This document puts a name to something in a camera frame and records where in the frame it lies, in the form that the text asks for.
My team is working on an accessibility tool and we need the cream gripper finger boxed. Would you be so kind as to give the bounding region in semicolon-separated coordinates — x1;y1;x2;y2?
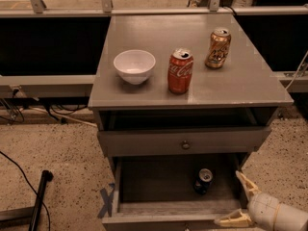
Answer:
236;170;261;201
214;209;254;228

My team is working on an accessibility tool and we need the white rounded gripper body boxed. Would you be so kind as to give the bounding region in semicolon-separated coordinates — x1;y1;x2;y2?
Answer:
247;192;308;231

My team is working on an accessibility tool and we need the blue pepsi can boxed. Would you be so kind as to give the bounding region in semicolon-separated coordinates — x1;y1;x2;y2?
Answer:
193;168;214;194

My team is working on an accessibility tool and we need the grey open middle drawer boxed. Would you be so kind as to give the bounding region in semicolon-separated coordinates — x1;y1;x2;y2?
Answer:
102;153;247;231

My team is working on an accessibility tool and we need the round brass drawer knob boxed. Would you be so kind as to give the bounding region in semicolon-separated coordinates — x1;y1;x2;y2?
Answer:
182;141;191;150

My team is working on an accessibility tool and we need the grey top drawer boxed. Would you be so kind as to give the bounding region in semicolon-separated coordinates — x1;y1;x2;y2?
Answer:
98;108;270;157

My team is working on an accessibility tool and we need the grey wooden drawer cabinet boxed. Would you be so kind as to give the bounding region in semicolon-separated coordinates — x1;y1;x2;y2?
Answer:
89;14;293;159

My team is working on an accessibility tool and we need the red coca-cola can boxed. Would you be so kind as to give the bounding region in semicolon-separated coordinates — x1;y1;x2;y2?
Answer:
167;48;193;94

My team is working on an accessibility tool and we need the gold soda can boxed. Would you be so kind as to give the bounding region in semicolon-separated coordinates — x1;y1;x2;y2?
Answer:
205;27;231;68

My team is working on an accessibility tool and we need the white ceramic bowl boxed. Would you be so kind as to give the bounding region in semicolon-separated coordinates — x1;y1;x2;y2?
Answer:
114;49;156;85

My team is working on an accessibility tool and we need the black metal stand leg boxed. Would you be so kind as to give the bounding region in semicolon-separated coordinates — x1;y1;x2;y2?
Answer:
28;170;53;231

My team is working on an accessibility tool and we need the white cable at right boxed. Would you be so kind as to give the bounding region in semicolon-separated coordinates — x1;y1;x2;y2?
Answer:
284;50;308;91

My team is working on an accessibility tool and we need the black floor cable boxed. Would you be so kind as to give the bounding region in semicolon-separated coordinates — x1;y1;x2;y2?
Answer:
0;150;52;231

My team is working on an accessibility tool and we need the grey metal railing frame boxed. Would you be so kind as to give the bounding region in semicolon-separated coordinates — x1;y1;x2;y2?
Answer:
0;0;308;99

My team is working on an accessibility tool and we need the bundle of black cables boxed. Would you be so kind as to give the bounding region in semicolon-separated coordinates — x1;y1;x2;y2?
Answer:
0;86;89;125

